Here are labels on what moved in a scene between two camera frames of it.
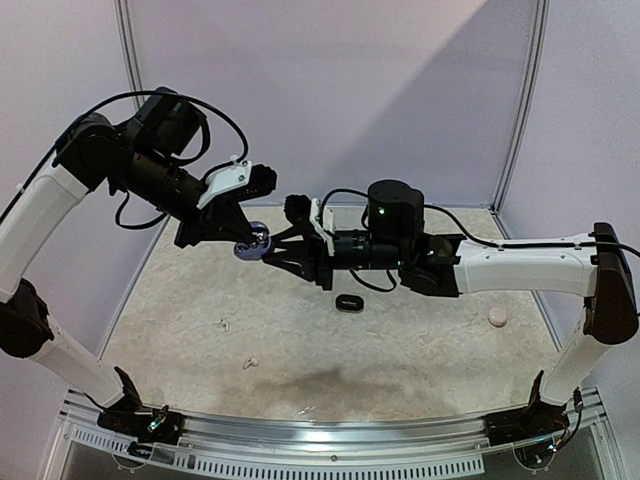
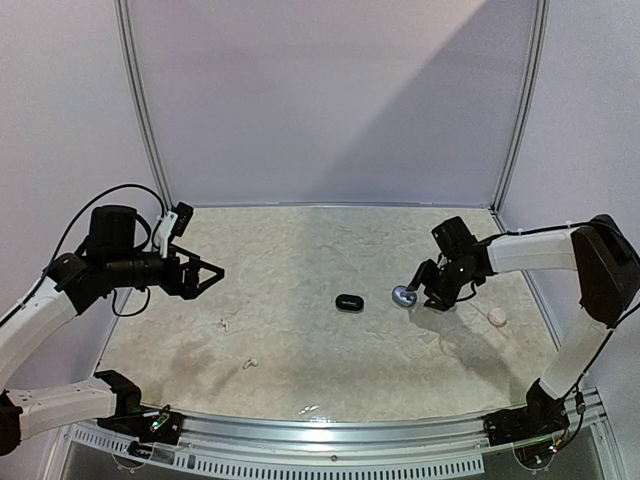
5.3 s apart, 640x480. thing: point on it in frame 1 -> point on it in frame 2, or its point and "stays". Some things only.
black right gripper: (320, 258) -> (435, 285)
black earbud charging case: (349, 302) stays
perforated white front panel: (282, 465) stays
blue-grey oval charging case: (254, 251) -> (403, 297)
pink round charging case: (497, 316) stays
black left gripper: (223, 220) -> (188, 287)
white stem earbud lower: (250, 362) stays
